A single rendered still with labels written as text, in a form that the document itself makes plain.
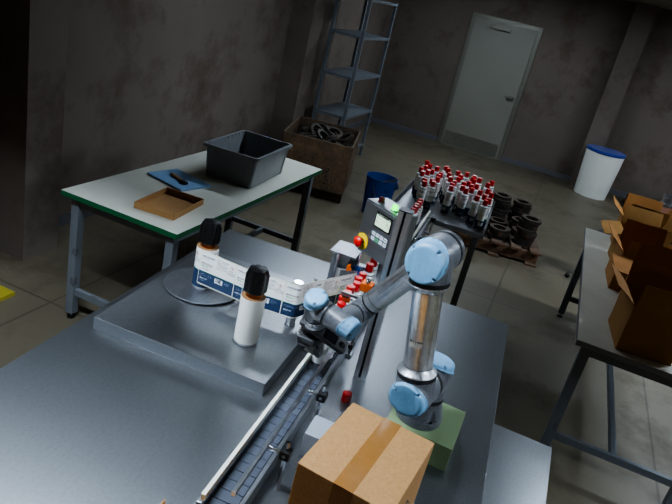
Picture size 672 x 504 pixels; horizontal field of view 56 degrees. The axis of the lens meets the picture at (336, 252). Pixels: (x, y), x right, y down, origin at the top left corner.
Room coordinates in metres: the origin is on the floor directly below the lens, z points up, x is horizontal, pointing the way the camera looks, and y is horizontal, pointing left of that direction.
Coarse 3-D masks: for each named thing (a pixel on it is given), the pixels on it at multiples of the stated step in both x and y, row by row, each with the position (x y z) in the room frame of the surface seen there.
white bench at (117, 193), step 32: (192, 160) 4.18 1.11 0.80; (288, 160) 4.76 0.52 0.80; (64, 192) 3.13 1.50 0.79; (96, 192) 3.21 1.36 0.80; (128, 192) 3.32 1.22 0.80; (192, 192) 3.56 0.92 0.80; (224, 192) 3.70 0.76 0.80; (256, 192) 3.84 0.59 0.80; (128, 224) 3.06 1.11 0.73; (160, 224) 2.99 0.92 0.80; (192, 224) 3.09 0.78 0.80; (256, 224) 4.80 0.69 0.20
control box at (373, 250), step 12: (372, 204) 2.07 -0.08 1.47; (384, 204) 2.08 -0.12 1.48; (396, 204) 2.11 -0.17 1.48; (372, 216) 2.06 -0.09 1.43; (396, 216) 1.99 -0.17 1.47; (360, 228) 2.09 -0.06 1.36; (372, 228) 2.05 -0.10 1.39; (408, 240) 2.03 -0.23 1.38; (372, 252) 2.03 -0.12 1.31; (384, 252) 1.99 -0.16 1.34
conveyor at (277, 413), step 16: (336, 352) 2.04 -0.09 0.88; (304, 368) 1.89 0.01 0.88; (304, 384) 1.79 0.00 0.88; (288, 400) 1.69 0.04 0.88; (304, 400) 1.71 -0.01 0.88; (272, 416) 1.59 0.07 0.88; (256, 432) 1.50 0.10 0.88; (256, 448) 1.43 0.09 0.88; (240, 464) 1.36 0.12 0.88; (224, 480) 1.29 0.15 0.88; (208, 496) 1.22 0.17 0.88; (224, 496) 1.23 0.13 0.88; (240, 496) 1.25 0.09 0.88
